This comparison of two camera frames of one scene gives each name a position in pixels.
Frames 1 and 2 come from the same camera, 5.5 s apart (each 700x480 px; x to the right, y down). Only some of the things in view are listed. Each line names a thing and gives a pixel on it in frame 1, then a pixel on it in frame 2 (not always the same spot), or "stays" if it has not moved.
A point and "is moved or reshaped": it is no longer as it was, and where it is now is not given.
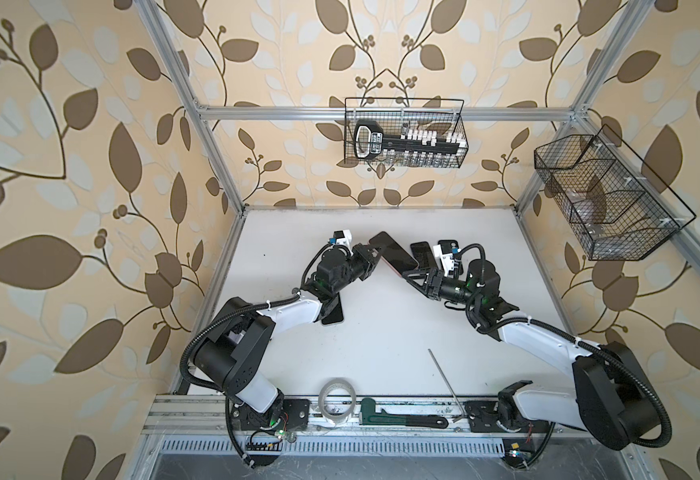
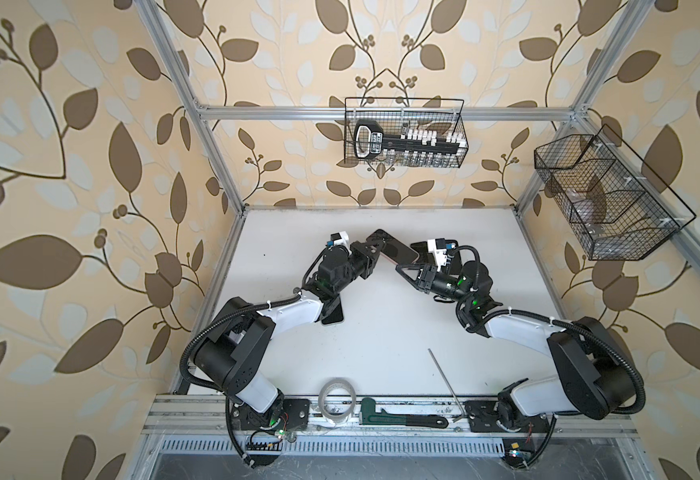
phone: x=399 y=260 is moved or reshaped
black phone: x=424 y=255 stays
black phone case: x=447 y=245 → x=455 y=267
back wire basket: x=395 y=115 stays
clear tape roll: x=333 y=383 stays
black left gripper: x=360 y=262 stays
